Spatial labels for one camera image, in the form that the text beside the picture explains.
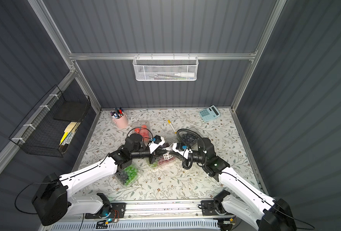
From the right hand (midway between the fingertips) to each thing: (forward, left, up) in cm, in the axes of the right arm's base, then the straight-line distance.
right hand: (173, 151), depth 71 cm
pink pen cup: (+32, +39, -16) cm, 53 cm away
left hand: (0, +3, -2) cm, 4 cm away
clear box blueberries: (+19, -10, -17) cm, 27 cm away
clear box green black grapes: (-6, +26, -18) cm, 33 cm away
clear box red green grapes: (+2, +8, -17) cm, 19 cm away
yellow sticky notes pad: (+10, +55, +5) cm, 56 cm away
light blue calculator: (+45, -28, -20) cm, 57 cm away
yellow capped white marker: (+37, +4, -22) cm, 44 cm away
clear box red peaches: (+29, +24, -18) cm, 41 cm away
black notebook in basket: (+21, +58, +7) cm, 62 cm away
